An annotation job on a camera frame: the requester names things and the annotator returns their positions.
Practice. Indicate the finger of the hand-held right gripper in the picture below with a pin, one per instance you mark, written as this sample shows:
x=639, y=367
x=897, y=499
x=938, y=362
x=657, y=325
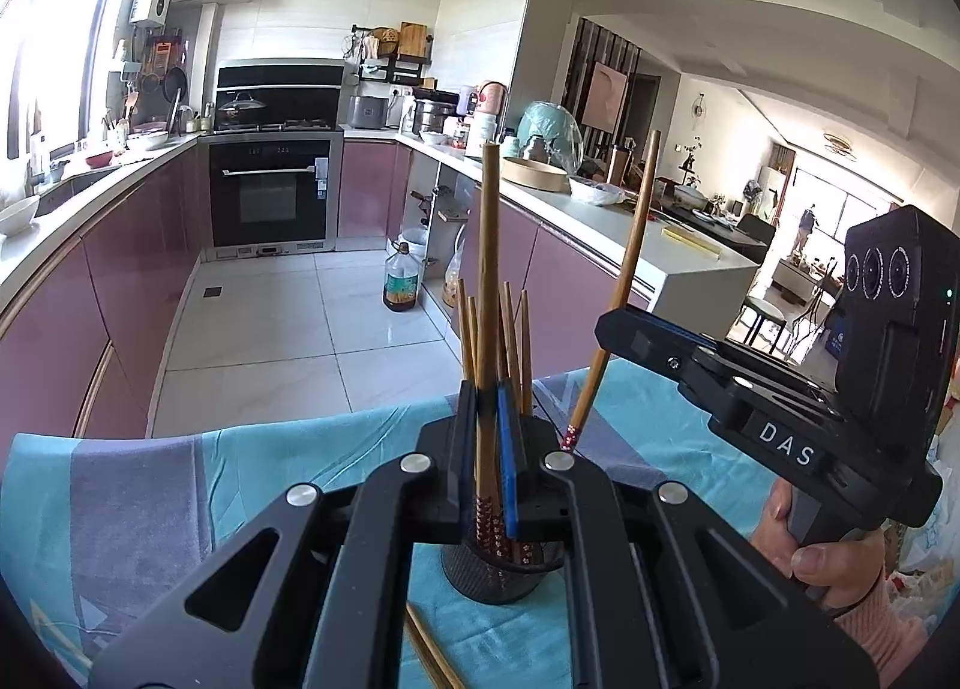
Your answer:
x=645, y=344
x=675, y=329

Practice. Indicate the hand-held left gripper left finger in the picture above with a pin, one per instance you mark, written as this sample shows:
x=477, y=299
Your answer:
x=465, y=464

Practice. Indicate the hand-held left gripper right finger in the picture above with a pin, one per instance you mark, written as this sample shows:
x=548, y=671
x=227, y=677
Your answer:
x=511, y=464

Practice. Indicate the black mesh utensil holder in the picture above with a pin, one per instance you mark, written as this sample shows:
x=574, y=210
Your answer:
x=495, y=580

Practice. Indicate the bunch of bamboo chopsticks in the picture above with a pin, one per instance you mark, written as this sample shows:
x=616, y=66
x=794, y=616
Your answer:
x=525, y=336

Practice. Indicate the person's right forearm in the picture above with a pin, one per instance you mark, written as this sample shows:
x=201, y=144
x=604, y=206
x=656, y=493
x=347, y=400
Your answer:
x=892, y=629

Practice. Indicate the person's right hand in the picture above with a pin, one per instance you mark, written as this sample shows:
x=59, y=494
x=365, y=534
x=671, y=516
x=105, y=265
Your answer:
x=840, y=573

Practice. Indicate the black dining chair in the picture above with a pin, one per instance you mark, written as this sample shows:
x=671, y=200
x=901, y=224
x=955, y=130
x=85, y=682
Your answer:
x=757, y=228

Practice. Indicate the brown tumbler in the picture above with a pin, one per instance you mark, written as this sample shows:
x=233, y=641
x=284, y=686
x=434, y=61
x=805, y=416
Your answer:
x=617, y=164

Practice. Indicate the plastic cooking oil bottle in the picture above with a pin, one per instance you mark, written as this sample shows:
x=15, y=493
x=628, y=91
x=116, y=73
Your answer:
x=401, y=284

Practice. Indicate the round bamboo steamer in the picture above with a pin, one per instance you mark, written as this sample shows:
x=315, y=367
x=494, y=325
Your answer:
x=534, y=175

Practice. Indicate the teal appliance under plastic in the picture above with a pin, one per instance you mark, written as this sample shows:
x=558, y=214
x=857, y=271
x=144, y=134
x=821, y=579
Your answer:
x=547, y=130

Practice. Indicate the pink thermos jug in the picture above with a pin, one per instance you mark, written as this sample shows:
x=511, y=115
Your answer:
x=493, y=100

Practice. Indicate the small white bowl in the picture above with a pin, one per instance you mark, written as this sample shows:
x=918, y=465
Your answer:
x=433, y=136

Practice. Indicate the stainless steel pot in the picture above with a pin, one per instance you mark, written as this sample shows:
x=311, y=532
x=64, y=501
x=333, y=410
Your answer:
x=435, y=115

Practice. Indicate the teal and purple tablecloth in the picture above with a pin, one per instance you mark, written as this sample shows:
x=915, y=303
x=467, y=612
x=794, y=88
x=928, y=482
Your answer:
x=150, y=509

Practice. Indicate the black built-in oven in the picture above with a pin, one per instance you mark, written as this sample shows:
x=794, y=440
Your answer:
x=270, y=194

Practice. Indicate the silver rice cooker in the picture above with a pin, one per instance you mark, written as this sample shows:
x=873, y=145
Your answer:
x=367, y=113

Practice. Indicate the pink kitchen base cabinets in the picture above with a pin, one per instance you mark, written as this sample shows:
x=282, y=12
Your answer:
x=135, y=284

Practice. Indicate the wooden cutting board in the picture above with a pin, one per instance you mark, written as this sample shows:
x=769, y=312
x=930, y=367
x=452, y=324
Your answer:
x=412, y=38

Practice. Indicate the black range hood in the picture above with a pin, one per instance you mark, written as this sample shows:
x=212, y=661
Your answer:
x=300, y=89

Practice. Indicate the pot with glass lid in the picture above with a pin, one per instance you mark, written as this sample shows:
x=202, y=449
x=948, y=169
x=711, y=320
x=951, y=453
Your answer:
x=240, y=110

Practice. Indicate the hanging black frying pan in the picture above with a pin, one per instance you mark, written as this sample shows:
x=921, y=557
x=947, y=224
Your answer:
x=174, y=85

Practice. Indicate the large white bowl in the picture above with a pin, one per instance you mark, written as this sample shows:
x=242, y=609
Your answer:
x=16, y=216

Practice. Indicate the wall clock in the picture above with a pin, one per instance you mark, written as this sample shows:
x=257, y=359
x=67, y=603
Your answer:
x=701, y=111

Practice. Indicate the pink wall picture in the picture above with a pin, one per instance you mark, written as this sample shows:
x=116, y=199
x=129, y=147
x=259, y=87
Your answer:
x=606, y=96

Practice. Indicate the black wall shelf rack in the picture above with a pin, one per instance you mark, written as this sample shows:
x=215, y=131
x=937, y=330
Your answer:
x=390, y=70

